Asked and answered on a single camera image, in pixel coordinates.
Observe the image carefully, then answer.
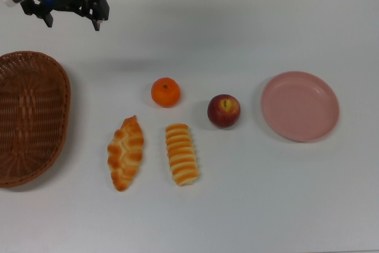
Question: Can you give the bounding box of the toy orange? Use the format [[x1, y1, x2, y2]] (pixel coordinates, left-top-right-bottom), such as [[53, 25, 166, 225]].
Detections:
[[150, 77, 182, 108]]

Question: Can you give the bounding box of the braided leaf-shaped toy bread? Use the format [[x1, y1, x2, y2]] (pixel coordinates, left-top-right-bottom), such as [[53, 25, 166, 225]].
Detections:
[[107, 114, 145, 193]]

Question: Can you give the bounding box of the red toy apple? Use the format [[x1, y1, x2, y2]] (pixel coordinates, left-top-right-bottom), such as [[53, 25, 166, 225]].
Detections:
[[207, 94, 242, 129]]

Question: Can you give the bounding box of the ribbed toy bread roll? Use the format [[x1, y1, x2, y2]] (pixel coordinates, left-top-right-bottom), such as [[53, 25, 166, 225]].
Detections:
[[165, 123, 203, 187]]

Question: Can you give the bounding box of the brown woven basket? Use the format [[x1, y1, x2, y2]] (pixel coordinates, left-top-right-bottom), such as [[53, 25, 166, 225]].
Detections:
[[0, 50, 72, 188]]

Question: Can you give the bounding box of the pink plate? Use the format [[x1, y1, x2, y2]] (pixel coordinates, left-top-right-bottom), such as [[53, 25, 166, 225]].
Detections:
[[260, 71, 341, 143]]

